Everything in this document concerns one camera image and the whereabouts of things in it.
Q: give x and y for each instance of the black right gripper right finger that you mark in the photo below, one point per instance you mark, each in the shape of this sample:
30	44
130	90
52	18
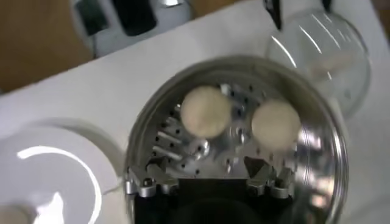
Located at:
268	182

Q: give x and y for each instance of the round glass pot lid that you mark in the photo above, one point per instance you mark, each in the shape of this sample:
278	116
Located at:
335	45

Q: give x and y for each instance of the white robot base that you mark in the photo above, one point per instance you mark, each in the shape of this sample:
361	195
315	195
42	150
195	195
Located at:
128	45

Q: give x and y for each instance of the large white round plate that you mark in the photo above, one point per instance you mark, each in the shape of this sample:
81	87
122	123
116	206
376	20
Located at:
61	182

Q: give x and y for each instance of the perforated steel steamer basket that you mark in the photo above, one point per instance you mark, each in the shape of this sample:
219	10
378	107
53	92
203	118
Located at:
320	100

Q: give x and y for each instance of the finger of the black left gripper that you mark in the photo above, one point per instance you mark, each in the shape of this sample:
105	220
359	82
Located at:
327	4
273	12

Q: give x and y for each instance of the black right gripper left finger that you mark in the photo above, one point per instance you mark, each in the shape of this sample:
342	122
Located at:
149	182

